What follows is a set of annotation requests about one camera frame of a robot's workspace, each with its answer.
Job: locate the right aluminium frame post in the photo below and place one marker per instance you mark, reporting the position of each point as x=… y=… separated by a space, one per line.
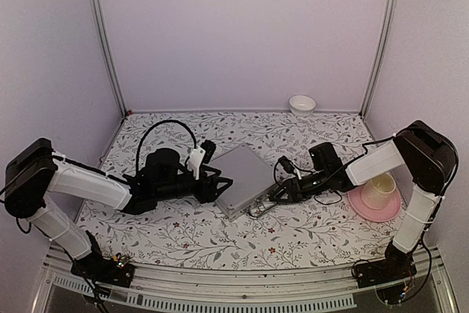
x=385 y=30

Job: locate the left aluminium frame post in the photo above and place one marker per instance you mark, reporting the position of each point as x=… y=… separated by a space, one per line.
x=105 y=47

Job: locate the floral table mat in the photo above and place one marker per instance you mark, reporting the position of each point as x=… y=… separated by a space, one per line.
x=184 y=233

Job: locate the pink plate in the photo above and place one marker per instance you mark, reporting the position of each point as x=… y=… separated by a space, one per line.
x=388 y=213

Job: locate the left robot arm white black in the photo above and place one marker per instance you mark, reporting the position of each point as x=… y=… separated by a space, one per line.
x=40 y=170

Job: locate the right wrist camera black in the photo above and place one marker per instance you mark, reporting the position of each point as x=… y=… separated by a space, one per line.
x=288 y=166

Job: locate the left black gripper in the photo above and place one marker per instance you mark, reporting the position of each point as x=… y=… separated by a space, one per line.
x=207 y=196

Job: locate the white bowl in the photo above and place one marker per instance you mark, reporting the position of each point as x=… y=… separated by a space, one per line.
x=301 y=105

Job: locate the cream cup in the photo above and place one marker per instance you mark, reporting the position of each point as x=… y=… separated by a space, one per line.
x=377 y=192

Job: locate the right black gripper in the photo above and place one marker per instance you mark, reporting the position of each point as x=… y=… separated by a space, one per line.
x=292 y=188

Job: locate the aluminium poker case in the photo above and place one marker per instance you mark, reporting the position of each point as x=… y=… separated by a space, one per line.
x=252 y=179

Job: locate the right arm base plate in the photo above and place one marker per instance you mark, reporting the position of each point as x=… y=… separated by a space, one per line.
x=395 y=266

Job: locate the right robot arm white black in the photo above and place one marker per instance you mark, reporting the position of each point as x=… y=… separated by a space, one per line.
x=431 y=159

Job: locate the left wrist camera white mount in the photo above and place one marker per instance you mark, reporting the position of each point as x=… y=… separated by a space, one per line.
x=199 y=156

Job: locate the aluminium frame post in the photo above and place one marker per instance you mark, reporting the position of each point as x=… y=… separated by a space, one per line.
x=105 y=47
x=385 y=30

